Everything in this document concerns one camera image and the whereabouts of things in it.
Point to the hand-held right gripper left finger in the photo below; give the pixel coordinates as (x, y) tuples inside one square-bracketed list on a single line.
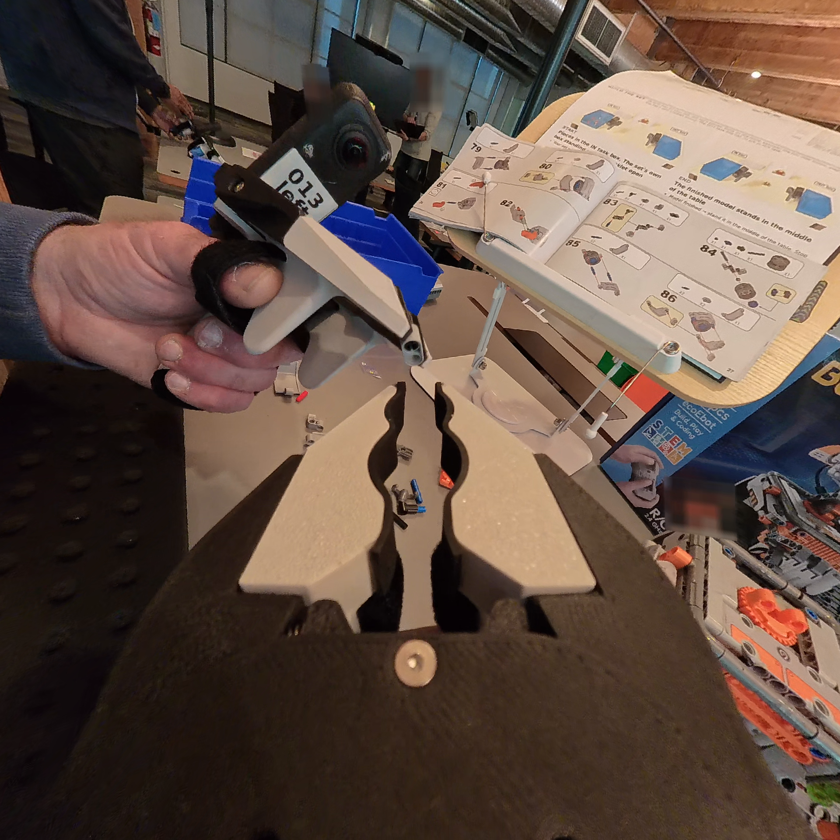
[(308, 525)]

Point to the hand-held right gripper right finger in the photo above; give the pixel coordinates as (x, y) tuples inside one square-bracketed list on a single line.
[(518, 525)]

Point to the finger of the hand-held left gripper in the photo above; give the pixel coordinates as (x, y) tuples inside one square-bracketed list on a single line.
[(348, 275), (341, 348)]

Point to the small grey liftarm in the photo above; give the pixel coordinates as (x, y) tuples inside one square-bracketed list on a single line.
[(413, 351)]

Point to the grey double connector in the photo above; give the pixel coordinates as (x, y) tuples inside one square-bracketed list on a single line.
[(313, 423)]

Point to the person's left forearm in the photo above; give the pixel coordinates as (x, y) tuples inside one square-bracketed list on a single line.
[(26, 282)]

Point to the person's left hand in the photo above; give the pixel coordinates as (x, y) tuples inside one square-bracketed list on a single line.
[(118, 289)]

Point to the clear plastic scrap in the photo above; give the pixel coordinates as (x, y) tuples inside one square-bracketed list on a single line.
[(371, 369)]

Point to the blue plastic bin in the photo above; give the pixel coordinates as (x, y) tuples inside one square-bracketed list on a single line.
[(380, 249)]

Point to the small light grey connector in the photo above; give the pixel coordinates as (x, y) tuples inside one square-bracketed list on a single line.
[(287, 380)]

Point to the orange wedge brick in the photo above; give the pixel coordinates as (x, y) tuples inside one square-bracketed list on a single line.
[(446, 480)]

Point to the black monitor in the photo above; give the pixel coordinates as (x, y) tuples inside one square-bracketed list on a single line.
[(367, 65)]

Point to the blue long pin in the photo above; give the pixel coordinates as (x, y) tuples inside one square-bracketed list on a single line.
[(416, 490)]

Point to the black pole stand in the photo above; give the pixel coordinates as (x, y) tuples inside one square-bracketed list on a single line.
[(210, 59)]

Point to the green plastic bin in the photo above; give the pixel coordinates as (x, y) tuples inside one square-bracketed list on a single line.
[(615, 365)]

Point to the blue robot kit box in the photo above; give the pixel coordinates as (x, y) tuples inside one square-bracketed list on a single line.
[(722, 446)]

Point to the white book stand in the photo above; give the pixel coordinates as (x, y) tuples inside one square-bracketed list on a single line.
[(571, 289)]

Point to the dark steel column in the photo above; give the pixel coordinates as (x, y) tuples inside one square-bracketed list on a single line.
[(558, 59)]

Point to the grey orange tracked toy robot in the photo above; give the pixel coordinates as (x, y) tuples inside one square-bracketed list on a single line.
[(768, 643)]

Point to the open instruction booklet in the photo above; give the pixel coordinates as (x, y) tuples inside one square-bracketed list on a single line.
[(656, 262)]

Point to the printed task sheet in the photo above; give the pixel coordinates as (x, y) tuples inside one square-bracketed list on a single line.
[(722, 151)]

